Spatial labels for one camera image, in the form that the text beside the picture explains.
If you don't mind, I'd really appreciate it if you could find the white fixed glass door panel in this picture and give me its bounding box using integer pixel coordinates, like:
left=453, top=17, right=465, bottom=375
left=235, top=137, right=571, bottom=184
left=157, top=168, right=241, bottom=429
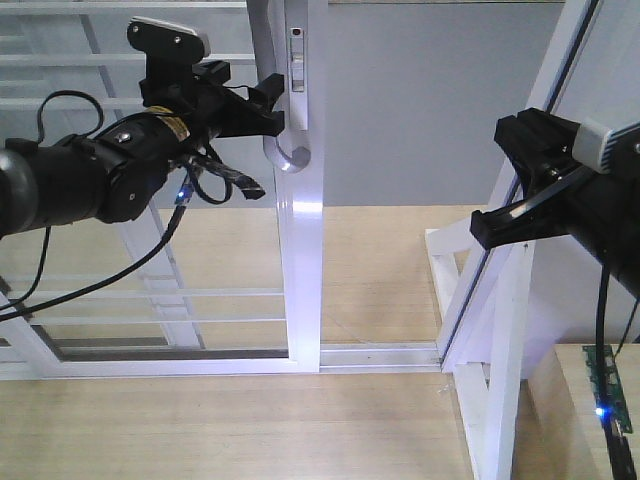
left=1, top=1, right=288, bottom=358

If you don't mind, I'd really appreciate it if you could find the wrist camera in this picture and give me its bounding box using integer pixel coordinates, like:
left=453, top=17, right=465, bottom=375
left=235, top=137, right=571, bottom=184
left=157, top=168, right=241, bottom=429
left=572, top=117, right=639, bottom=174
left=127, top=16, right=211, bottom=57

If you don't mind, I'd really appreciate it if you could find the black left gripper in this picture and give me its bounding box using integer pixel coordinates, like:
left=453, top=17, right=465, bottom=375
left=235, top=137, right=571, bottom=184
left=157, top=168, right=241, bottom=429
left=126, top=41, right=285, bottom=201

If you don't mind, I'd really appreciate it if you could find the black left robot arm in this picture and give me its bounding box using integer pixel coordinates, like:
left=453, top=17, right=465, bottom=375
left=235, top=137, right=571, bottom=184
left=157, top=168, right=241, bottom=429
left=1, top=17, right=285, bottom=235

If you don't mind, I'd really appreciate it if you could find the grey door handle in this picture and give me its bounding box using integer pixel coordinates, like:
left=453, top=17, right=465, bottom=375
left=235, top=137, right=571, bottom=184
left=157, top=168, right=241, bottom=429
left=246, top=0, right=312, bottom=174

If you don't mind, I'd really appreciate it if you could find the white sliding glass door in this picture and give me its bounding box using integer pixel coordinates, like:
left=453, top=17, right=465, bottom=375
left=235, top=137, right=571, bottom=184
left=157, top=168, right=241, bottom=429
left=1, top=1, right=328, bottom=379

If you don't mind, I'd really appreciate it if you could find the green circuit board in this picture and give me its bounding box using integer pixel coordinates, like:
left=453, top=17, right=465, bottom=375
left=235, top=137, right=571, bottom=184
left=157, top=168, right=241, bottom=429
left=582, top=345, right=634, bottom=436

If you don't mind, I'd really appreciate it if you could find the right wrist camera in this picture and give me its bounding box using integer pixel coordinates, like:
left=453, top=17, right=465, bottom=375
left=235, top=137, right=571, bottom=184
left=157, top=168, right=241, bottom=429
left=572, top=117, right=639, bottom=174

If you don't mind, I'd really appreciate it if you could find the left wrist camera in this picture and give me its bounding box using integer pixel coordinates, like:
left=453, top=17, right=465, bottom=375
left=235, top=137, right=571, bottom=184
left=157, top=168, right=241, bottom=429
left=127, top=16, right=211, bottom=57

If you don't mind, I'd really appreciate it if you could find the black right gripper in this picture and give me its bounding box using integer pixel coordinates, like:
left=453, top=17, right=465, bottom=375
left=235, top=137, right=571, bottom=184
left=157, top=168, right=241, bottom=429
left=470, top=108, right=639, bottom=297

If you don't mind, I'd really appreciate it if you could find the white door frame with track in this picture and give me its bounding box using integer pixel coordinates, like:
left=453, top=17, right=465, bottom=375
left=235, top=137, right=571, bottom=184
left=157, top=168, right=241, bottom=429
left=0, top=0, right=601, bottom=374

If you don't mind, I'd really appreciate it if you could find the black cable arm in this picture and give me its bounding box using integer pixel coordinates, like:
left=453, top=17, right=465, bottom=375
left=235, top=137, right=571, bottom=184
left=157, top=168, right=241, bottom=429
left=0, top=89, right=231, bottom=324
left=594, top=259, right=640, bottom=480

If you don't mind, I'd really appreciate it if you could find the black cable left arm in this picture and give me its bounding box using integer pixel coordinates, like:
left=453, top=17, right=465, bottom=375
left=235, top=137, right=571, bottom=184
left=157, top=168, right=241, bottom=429
left=0, top=89, right=231, bottom=324

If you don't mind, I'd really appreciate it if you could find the white triangular support bracket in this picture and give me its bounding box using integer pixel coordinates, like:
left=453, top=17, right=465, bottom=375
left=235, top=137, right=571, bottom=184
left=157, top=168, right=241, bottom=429
left=425, top=221, right=535, bottom=479

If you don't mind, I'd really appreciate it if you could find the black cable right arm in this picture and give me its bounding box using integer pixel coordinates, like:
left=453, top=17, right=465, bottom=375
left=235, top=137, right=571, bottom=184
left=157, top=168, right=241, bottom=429
left=594, top=259, right=640, bottom=480

